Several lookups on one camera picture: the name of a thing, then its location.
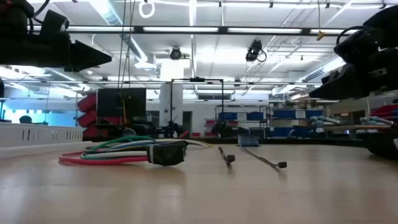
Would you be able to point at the grey background robot arm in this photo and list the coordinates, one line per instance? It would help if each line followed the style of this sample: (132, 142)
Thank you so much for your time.
(376, 120)
(325, 119)

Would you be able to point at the black overhead camera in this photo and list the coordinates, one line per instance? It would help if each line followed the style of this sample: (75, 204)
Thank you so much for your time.
(255, 49)

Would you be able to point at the black tape wrap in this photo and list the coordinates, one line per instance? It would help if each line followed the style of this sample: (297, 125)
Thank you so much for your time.
(168, 154)

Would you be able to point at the black ceiling spotlight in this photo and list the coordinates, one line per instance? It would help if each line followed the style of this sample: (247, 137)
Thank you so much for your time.
(175, 53)

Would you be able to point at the black zip tie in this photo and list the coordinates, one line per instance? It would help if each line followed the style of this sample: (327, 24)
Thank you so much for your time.
(230, 158)
(282, 165)

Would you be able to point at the black overhead light bar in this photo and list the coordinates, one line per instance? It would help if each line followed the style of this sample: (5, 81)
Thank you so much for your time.
(222, 30)

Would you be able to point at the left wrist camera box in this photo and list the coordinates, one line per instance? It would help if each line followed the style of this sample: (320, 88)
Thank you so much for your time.
(54, 23)

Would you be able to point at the blue storage bin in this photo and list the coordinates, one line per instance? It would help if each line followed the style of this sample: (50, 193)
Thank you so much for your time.
(314, 114)
(227, 116)
(283, 114)
(255, 116)

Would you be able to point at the black monitor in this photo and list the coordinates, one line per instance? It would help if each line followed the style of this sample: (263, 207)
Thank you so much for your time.
(121, 102)

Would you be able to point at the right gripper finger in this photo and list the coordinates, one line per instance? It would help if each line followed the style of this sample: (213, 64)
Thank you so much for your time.
(345, 77)
(351, 92)

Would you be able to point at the black station frame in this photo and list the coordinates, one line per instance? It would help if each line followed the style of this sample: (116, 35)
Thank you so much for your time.
(196, 79)

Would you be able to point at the red storage bins stack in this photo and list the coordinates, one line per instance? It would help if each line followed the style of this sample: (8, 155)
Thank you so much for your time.
(87, 104)

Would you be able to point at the yellow hanging tag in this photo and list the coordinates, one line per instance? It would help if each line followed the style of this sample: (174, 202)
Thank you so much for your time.
(320, 35)

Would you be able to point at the wooden bench top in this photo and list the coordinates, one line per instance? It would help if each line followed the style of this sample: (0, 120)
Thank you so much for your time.
(357, 127)

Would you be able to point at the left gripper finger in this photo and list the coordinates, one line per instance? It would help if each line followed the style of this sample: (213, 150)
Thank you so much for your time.
(82, 51)
(84, 61)

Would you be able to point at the red storage bin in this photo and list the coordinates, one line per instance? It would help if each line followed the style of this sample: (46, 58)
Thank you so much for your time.
(384, 110)

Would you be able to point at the person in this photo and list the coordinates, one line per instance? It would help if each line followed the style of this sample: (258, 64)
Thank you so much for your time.
(25, 119)

